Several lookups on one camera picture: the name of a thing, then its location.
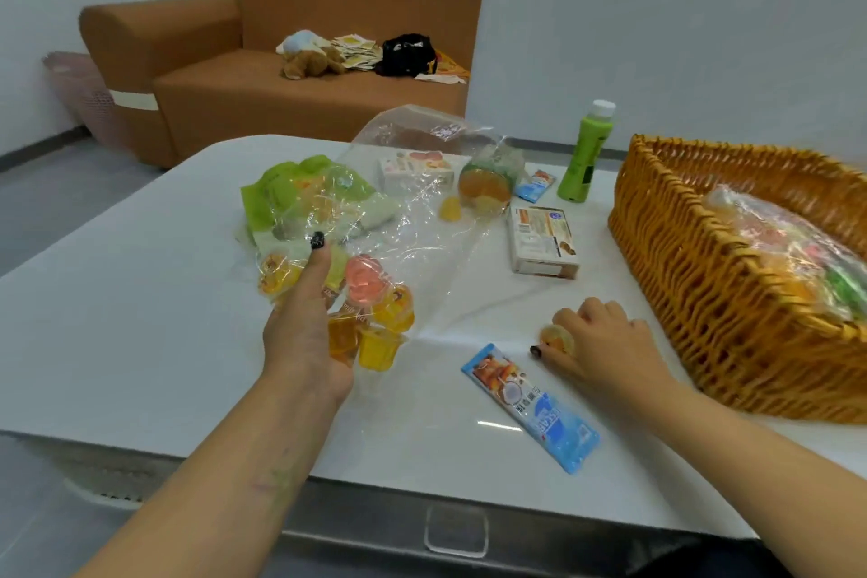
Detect orange packet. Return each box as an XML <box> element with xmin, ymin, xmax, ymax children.
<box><xmin>415</xmin><ymin>50</ymin><xmax>471</xmax><ymax>85</ymax></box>

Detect black bag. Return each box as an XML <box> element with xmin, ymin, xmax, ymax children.
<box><xmin>374</xmin><ymin>33</ymin><xmax>438</xmax><ymax>79</ymax></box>

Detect small blue snack packet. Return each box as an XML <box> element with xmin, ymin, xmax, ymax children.
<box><xmin>514</xmin><ymin>169</ymin><xmax>557</xmax><ymax>204</ymax></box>

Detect clear plastic bag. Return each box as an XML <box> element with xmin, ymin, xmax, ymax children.
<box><xmin>237</xmin><ymin>105</ymin><xmax>527</xmax><ymax>374</ymax></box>

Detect long blue snack packet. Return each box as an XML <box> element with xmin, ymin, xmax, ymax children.
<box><xmin>461</xmin><ymin>343</ymin><xmax>601</xmax><ymax>475</ymax></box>

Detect pink laundry basket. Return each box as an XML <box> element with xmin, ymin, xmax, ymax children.
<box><xmin>41</xmin><ymin>51</ymin><xmax>131</xmax><ymax>149</ymax></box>

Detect person's dark trousers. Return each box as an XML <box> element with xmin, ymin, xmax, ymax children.
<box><xmin>629</xmin><ymin>538</ymin><xmax>795</xmax><ymax>578</ymax></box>

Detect blue and white plush toy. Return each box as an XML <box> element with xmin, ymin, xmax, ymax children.
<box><xmin>275</xmin><ymin>29</ymin><xmax>333</xmax><ymax>57</ymax></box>

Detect white and pink small box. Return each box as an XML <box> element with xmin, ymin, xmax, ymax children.
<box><xmin>377</xmin><ymin>150</ymin><xmax>472</xmax><ymax>194</ymax></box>

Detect person's left hand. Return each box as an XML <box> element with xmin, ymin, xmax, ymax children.
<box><xmin>262</xmin><ymin>231</ymin><xmax>356</xmax><ymax>406</ymax></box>

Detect fruit cup with green lid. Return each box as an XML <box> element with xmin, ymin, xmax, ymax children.
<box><xmin>458</xmin><ymin>147</ymin><xmax>527</xmax><ymax>214</ymax></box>

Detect pile of pale packets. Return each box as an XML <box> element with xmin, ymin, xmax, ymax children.
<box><xmin>331</xmin><ymin>33</ymin><xmax>384</xmax><ymax>72</ymax></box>

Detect person's right hand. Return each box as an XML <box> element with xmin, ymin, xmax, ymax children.
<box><xmin>530</xmin><ymin>297</ymin><xmax>680</xmax><ymax>410</ymax></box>

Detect brown sofa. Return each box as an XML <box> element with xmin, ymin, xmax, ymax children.
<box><xmin>79</xmin><ymin>0</ymin><xmax>485</xmax><ymax>169</ymax></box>

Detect clear bag of snacks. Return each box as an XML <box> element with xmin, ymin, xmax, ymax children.
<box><xmin>703</xmin><ymin>183</ymin><xmax>867</xmax><ymax>326</ymax></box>

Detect person's left forearm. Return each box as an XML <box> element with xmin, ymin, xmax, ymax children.
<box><xmin>73</xmin><ymin>373</ymin><xmax>336</xmax><ymax>578</ymax></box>

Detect green bottle with white cap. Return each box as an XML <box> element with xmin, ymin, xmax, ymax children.
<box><xmin>557</xmin><ymin>99</ymin><xmax>617</xmax><ymax>204</ymax></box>

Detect white snack box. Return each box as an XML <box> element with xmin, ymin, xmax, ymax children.
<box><xmin>507</xmin><ymin>205</ymin><xmax>581</xmax><ymax>280</ymax></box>

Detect brown plush toy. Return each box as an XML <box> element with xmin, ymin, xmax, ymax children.
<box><xmin>280</xmin><ymin>45</ymin><xmax>348</xmax><ymax>81</ymax></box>

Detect yellow-orange jelly cup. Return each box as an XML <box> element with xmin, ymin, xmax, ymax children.
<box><xmin>258</xmin><ymin>250</ymin><xmax>307</xmax><ymax>298</ymax></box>

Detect pink jelly cup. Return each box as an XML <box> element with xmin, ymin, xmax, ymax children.
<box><xmin>345</xmin><ymin>254</ymin><xmax>390</xmax><ymax>308</ymax></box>

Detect person's right forearm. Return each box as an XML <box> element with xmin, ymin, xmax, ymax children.
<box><xmin>633</xmin><ymin>376</ymin><xmax>867</xmax><ymax>578</ymax></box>

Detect small orange jelly cup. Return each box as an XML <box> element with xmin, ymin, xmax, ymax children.
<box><xmin>540</xmin><ymin>324</ymin><xmax>577</xmax><ymax>357</ymax></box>

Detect green snack packet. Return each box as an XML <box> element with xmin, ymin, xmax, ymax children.
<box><xmin>240</xmin><ymin>154</ymin><xmax>402</xmax><ymax>248</ymax></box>

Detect woven wicker basket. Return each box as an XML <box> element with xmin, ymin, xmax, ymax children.
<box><xmin>607</xmin><ymin>134</ymin><xmax>867</xmax><ymax>424</ymax></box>

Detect yellow jelly cup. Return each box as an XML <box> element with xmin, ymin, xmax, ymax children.
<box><xmin>357</xmin><ymin>324</ymin><xmax>407</xmax><ymax>373</ymax></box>

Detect amber jelly cup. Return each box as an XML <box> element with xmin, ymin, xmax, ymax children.
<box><xmin>328</xmin><ymin>312</ymin><xmax>361</xmax><ymax>366</ymax></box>

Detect clear table edge bumper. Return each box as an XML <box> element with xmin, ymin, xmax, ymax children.
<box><xmin>424</xmin><ymin>503</ymin><xmax>490</xmax><ymax>559</ymax></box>

